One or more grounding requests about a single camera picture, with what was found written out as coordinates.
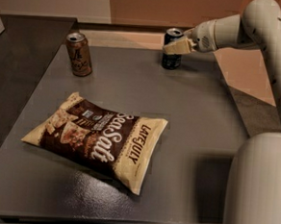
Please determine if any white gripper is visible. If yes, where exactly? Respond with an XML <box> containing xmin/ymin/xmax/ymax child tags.
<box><xmin>163</xmin><ymin>20</ymin><xmax>217</xmax><ymax>55</ymax></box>

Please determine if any black pepsi can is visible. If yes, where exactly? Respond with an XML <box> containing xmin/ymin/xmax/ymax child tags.
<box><xmin>162</xmin><ymin>28</ymin><xmax>184</xmax><ymax>70</ymax></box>

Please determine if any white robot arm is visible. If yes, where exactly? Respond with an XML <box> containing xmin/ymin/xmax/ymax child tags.
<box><xmin>163</xmin><ymin>0</ymin><xmax>281</xmax><ymax>224</ymax></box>

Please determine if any brown soda can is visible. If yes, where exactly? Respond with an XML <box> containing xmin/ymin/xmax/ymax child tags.
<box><xmin>66</xmin><ymin>32</ymin><xmax>92</xmax><ymax>77</ymax></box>

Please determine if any sea salt chips bag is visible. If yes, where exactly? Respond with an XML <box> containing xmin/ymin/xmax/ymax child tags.
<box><xmin>23</xmin><ymin>92</ymin><xmax>166</xmax><ymax>194</ymax></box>

